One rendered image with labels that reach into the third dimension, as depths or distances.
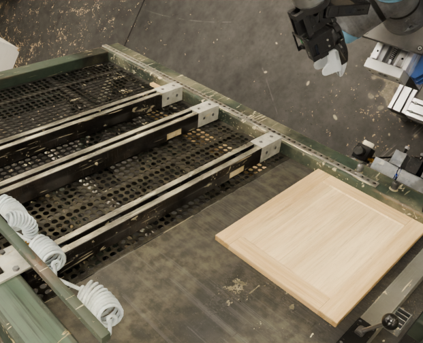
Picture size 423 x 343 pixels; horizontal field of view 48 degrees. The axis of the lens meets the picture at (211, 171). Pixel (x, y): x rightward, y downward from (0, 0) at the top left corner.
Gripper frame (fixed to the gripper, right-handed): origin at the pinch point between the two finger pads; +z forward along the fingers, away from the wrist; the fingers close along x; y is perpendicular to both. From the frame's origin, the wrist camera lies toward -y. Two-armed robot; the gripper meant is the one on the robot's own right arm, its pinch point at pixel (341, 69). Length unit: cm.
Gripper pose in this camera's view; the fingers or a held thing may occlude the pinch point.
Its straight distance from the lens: 116.8
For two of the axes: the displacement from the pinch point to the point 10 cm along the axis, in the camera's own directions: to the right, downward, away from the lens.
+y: -8.5, 5.3, 0.0
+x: 3.5, 5.6, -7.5
